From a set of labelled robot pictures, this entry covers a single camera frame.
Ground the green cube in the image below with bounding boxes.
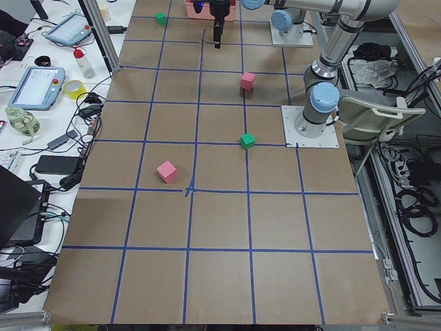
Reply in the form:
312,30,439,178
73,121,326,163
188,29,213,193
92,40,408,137
240,132,256,150
155,12,167,26

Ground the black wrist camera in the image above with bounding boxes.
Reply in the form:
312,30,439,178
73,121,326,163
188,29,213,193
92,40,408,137
192,0,204,14

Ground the green cube front left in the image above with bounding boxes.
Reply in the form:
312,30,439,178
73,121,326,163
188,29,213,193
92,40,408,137
240,132,256,150

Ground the black laptop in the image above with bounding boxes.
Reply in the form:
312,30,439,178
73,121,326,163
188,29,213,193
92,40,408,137
1,167,50,249

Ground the teach pendant near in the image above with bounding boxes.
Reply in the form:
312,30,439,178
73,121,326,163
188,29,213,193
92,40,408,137
8,66,65,111

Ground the green water bottle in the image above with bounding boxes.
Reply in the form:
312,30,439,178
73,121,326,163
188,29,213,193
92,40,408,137
5,106,40,145

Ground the pink cube near arm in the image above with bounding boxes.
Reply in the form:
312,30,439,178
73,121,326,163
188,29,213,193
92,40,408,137
156,160,178,183

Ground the red capped squeeze bottle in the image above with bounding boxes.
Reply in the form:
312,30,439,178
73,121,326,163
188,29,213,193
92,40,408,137
73,46,96,79

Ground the teach pendant far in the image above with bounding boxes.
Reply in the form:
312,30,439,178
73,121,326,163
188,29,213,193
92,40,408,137
44,13,92,46

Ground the beige chair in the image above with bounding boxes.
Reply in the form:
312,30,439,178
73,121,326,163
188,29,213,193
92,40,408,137
336,90,427,179

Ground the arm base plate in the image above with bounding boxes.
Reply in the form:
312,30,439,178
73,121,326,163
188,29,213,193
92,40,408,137
270,21,314,48
281,106,339,149

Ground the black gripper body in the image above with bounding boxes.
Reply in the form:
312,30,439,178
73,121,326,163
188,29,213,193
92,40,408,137
209,0,229,19

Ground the teach pendant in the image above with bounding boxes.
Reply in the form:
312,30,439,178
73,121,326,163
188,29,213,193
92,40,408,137
8,66,65,111
44,13,92,46

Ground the pink cube centre front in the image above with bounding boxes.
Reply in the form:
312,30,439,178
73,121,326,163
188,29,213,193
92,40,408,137
240,72,256,90

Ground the yellow tape roll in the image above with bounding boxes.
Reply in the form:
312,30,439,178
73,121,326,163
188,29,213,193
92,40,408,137
63,80,87,100

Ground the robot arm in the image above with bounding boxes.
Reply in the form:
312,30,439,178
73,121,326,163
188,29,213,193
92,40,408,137
283,1,400,138
270,8,307,32

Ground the aluminium frame post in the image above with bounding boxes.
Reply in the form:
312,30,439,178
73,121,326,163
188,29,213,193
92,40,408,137
78,0,121,73

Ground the black cable bundle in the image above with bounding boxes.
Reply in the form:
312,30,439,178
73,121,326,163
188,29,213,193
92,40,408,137
29,74,113,192

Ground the black round container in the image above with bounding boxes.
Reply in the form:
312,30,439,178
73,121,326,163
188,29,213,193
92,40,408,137
34,55,52,67

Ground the pink plastic bin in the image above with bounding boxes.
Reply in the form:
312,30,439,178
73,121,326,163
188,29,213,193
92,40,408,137
184,0,238,21

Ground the green cube far right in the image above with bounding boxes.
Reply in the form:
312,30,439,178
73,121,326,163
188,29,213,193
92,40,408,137
155,12,167,26

